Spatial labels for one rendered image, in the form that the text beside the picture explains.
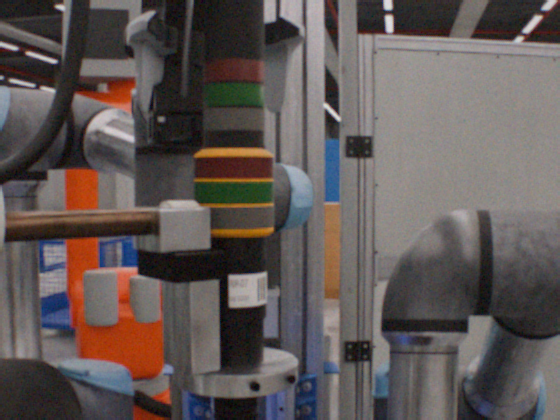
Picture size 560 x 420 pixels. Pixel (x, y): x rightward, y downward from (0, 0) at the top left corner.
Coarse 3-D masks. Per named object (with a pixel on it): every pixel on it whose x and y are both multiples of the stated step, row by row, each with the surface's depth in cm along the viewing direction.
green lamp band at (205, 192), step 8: (200, 184) 39; (208, 184) 38; (216, 184) 38; (224, 184) 38; (232, 184) 38; (240, 184) 38; (248, 184) 38; (256, 184) 38; (264, 184) 39; (272, 184) 39; (200, 192) 39; (208, 192) 38; (216, 192) 38; (224, 192) 38; (232, 192) 38; (240, 192) 38; (248, 192) 38; (256, 192) 38; (264, 192) 39; (272, 192) 39; (200, 200) 39; (208, 200) 38; (216, 200) 38; (224, 200) 38; (232, 200) 38; (240, 200) 38; (248, 200) 38; (256, 200) 38; (264, 200) 39; (272, 200) 39
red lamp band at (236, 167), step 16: (208, 160) 38; (224, 160) 38; (240, 160) 38; (256, 160) 38; (272, 160) 39; (208, 176) 38; (224, 176) 38; (240, 176) 38; (256, 176) 38; (272, 176) 39
